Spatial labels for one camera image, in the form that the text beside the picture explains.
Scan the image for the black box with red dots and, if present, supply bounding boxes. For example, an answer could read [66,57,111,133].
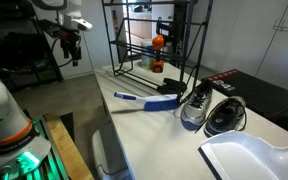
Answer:
[205,69,288,121]

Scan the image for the black shelving unit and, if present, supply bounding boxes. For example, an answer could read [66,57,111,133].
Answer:
[0,0,62,91]

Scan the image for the orange and black clamp tool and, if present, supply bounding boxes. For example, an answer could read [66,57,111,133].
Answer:
[152,17,173,73]

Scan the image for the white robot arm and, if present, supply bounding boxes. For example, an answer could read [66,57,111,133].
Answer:
[31,0,92,67]

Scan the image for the grey and white sneaker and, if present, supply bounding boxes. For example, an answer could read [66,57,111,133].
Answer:
[180,81,213,131]

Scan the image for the white and blue hand broom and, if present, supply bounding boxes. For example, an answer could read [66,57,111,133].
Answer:
[114,92,178,112]

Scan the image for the white trash bin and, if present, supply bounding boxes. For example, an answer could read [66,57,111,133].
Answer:
[92,123,132,180]

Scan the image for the black and blue sneaker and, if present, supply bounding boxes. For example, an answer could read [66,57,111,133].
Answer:
[204,96,247,137]

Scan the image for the black metal shoe rack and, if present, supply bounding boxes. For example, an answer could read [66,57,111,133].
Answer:
[107,0,213,103]

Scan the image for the wooden board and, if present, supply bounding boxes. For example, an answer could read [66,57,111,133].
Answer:
[44,113,95,180]

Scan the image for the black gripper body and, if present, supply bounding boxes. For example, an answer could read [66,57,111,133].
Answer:
[60,31,80,54]

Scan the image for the white cabinet doors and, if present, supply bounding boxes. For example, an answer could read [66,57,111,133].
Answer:
[189,0,288,89]

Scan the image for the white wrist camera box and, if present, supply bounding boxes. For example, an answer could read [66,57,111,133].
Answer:
[64,16,93,31]

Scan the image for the white robot base with orange ring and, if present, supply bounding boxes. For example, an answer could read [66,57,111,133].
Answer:
[0,79,51,180]

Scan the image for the black clamp on table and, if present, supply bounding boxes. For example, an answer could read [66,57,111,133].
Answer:
[157,78,187,94]

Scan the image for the white dustpan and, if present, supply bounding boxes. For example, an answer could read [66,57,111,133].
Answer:
[198,131,288,180]

